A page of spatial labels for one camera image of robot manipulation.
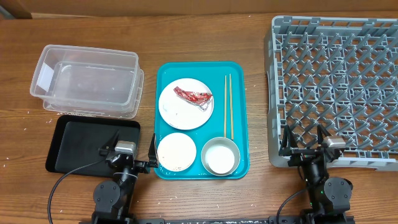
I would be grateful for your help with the white paper cup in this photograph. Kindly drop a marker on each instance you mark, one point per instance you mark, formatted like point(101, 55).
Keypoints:
point(220, 159)

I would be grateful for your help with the grey dishwasher rack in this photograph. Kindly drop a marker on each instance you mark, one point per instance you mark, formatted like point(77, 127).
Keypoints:
point(337, 72)

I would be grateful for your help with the black tray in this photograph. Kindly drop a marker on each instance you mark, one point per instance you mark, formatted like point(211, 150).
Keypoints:
point(77, 140)

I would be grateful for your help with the clear plastic bin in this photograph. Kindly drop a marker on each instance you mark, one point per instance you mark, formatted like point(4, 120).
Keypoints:
point(88, 81)

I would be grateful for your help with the grey bowl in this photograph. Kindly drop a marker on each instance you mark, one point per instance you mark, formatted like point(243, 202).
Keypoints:
point(224, 142)

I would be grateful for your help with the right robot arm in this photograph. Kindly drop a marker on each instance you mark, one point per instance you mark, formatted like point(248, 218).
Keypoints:
point(329, 196)

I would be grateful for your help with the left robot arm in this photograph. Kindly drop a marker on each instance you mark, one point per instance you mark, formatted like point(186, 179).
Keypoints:
point(113, 197)

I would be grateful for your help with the wooden chopstick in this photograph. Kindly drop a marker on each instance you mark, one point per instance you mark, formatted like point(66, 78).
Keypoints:
point(231, 106)
point(225, 106)

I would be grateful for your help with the large white plate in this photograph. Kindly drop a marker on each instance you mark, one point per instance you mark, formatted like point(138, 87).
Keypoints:
point(180, 113)

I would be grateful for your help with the red snack wrapper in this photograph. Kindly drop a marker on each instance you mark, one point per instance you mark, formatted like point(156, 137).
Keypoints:
point(198, 99)

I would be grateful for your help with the pink small bowl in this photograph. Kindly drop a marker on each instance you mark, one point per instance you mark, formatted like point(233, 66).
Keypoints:
point(176, 152)

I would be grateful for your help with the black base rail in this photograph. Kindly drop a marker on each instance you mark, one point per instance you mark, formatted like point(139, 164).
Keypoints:
point(269, 220)

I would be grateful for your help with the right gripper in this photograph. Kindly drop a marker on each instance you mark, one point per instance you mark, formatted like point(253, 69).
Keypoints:
point(300, 154)

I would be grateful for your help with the teal serving tray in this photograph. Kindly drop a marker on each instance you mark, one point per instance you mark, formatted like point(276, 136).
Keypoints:
point(212, 75)

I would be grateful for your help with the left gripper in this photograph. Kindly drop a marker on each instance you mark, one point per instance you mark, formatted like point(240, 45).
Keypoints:
point(144, 167)

